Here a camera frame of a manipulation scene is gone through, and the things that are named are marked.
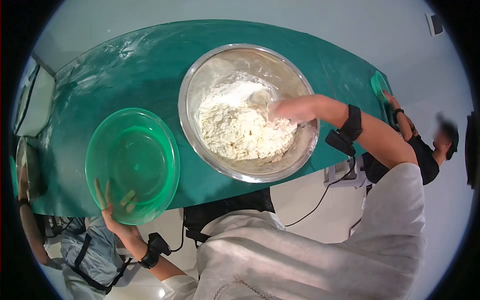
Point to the person's right hand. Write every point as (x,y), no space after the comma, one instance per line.
(303,108)

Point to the person's left hand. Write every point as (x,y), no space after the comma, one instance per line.
(122,230)

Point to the person's right fingers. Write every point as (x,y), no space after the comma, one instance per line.
(279,111)

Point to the person's left middle finger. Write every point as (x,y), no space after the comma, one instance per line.
(109,192)

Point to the person's left thumb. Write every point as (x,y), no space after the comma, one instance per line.
(107,213)

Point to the person's left index finger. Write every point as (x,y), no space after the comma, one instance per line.
(99,193)

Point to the person's left little finger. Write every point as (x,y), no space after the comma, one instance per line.
(131,207)

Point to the person's left ring finger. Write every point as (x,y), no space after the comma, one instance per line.
(128,197)

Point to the large green plastic bowl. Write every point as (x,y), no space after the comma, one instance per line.
(131,157)

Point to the shaggy flour dough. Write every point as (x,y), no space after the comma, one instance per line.
(236,127)

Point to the black wrist band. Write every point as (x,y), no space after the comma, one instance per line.
(350,125)
(153,249)

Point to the large steel mixing bowl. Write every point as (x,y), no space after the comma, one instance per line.
(240,60)

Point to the white plastic stool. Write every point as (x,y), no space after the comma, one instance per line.
(339,172)

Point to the person's legs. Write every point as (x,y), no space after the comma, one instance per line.
(228,210)

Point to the small green plastic bowl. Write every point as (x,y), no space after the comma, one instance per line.
(378,85)

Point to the person's body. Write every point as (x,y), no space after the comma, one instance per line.
(300,255)

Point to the white wall socket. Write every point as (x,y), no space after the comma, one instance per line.
(435,24)

